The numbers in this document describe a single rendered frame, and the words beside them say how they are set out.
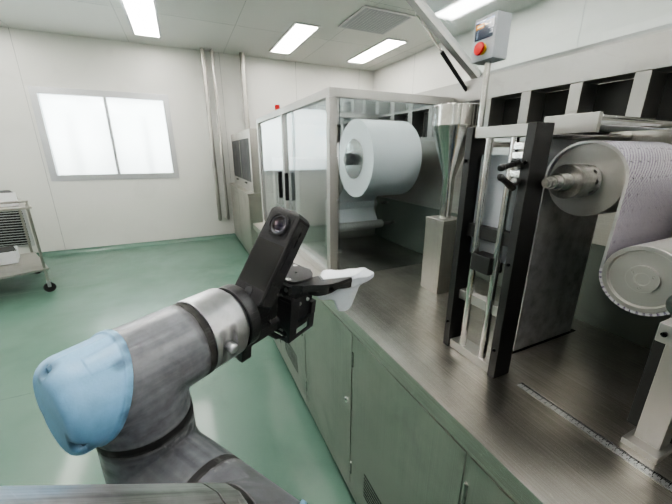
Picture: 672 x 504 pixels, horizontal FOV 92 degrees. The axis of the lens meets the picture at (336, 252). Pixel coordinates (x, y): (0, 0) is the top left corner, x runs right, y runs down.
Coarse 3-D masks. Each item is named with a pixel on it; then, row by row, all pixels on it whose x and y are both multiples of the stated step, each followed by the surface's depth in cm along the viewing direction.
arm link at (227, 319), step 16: (192, 304) 30; (208, 304) 30; (224, 304) 31; (240, 304) 33; (208, 320) 29; (224, 320) 30; (240, 320) 31; (224, 336) 30; (240, 336) 31; (224, 352) 31; (240, 352) 33
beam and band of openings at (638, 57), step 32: (544, 64) 98; (576, 64) 90; (608, 64) 84; (640, 64) 78; (448, 96) 134; (512, 96) 113; (544, 96) 106; (576, 96) 91; (608, 96) 91; (640, 96) 79
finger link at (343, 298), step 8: (328, 272) 42; (336, 272) 43; (344, 272) 43; (352, 272) 43; (360, 272) 44; (368, 272) 45; (352, 280) 42; (360, 280) 43; (368, 280) 45; (344, 288) 43; (352, 288) 44; (320, 296) 42; (328, 296) 43; (336, 296) 43; (344, 296) 44; (352, 296) 44; (336, 304) 44; (344, 304) 44
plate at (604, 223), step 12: (624, 132) 82; (636, 132) 80; (648, 132) 78; (660, 132) 76; (456, 180) 135; (456, 192) 136; (456, 204) 136; (600, 216) 89; (612, 216) 87; (600, 228) 90; (600, 240) 90
